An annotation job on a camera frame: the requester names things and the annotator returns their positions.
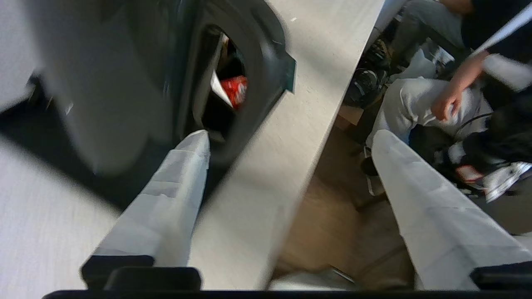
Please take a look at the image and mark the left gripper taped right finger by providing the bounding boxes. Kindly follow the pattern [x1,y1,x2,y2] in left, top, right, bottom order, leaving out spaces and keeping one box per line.
[371,130,532,290]

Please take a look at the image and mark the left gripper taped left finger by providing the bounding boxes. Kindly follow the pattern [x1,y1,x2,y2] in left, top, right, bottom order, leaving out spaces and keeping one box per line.
[81,130,211,290]

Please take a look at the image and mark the black electric kettle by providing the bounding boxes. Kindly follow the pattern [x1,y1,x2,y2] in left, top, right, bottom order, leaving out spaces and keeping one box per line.
[25,0,291,177]

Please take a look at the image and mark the dark green tea packet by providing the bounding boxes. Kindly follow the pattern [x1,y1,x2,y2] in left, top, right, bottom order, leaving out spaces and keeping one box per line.
[284,54,297,93]

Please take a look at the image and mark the bystander bare forearm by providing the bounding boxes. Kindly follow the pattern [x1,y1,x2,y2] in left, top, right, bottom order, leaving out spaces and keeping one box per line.
[448,51,490,100]

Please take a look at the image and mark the red tea packet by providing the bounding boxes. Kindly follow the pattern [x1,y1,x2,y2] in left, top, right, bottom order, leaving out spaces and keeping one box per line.
[220,76,249,110]

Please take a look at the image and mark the bystander bare hand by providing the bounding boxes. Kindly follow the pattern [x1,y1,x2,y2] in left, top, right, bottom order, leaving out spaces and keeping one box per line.
[431,88,463,122]

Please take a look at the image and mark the black white jacket bundle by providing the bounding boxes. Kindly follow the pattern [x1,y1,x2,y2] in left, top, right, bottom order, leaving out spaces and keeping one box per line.
[409,112,532,204]

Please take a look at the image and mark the bystander light grey trousers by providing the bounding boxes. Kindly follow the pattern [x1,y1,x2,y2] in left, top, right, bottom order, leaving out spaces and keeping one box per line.
[366,77,485,150]

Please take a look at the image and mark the white upright paper sleeve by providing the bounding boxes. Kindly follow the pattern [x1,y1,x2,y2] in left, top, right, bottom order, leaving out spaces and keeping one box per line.
[210,69,234,109]

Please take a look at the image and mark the black sneakers pair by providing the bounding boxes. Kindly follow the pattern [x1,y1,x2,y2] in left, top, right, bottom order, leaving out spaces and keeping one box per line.
[344,37,393,109]

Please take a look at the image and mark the seated person dark jeans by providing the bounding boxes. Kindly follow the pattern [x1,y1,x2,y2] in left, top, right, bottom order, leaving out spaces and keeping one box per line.
[389,0,532,63]

